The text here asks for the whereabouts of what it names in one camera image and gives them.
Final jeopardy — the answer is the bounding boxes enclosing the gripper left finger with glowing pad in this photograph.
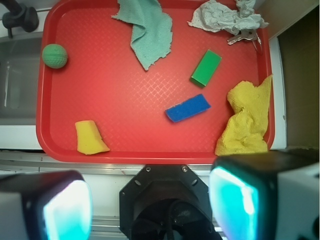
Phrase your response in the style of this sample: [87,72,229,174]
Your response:
[0,170,93,240]

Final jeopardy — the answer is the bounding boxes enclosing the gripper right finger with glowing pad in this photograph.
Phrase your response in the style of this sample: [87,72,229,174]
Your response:
[208,149,320,240]

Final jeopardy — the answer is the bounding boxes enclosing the yellow sponge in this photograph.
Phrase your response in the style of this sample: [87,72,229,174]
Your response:
[75,120,110,155]

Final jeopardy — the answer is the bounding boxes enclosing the blue sponge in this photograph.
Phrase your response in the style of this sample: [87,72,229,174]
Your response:
[165,94,211,123]

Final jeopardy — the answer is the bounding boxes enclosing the green sponge block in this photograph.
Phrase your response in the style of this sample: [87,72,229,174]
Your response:
[190,49,222,88]

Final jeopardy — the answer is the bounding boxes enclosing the yellow cloth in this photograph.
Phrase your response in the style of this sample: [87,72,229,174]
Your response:
[214,75,273,157]

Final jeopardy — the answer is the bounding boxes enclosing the red plastic tray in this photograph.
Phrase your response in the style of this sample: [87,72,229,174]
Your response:
[36,0,272,164]

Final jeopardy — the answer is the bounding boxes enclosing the green dimpled ball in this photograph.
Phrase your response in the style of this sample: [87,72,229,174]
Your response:
[41,44,68,69]

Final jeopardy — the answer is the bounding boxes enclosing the metal sink basin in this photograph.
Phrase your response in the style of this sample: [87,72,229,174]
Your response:
[0,37,42,125]

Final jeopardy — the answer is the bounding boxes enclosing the silver keys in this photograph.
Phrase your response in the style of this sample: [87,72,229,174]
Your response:
[227,29,262,52]

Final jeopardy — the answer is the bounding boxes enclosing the crumpled white paper towel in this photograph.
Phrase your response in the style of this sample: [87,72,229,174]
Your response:
[188,0,269,36]

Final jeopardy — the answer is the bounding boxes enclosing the teal cloth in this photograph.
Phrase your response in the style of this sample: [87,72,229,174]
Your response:
[112,0,173,71]

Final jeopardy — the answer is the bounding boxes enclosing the black robot mount base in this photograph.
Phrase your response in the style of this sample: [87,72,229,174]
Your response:
[119,165,222,240]

